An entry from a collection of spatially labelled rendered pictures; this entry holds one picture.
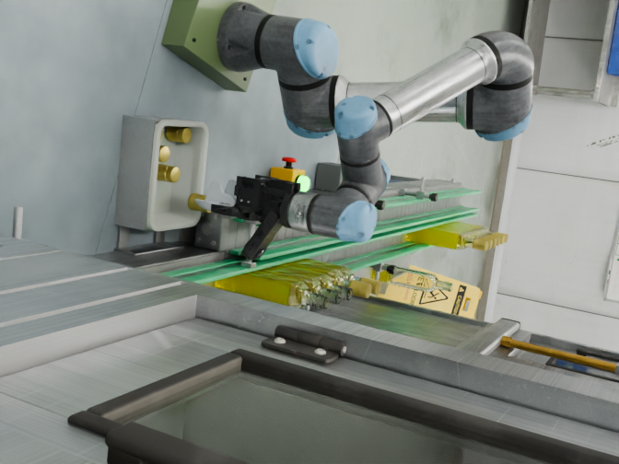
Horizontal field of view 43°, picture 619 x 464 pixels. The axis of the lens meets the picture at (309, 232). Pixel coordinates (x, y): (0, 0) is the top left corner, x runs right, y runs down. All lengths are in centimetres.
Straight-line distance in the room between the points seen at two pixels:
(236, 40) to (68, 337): 123
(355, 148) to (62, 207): 55
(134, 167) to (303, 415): 115
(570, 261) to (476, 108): 593
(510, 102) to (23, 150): 94
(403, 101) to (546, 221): 615
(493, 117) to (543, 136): 587
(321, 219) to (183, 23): 53
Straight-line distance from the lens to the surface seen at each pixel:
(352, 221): 140
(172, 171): 166
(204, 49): 172
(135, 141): 160
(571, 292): 760
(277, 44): 169
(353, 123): 139
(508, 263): 768
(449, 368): 60
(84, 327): 59
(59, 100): 150
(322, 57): 168
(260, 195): 149
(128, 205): 162
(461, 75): 154
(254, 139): 204
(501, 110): 168
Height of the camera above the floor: 181
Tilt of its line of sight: 26 degrees down
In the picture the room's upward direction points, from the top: 101 degrees clockwise
